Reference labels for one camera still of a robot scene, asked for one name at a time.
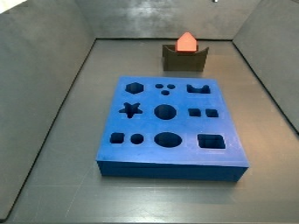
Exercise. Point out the blue foam shape-hole board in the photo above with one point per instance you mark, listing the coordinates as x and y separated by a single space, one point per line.
170 131

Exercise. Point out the red three-prong object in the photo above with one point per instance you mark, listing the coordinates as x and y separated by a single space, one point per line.
186 43

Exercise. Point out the black curved cradle fixture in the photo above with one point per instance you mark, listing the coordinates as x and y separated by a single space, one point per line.
183 61

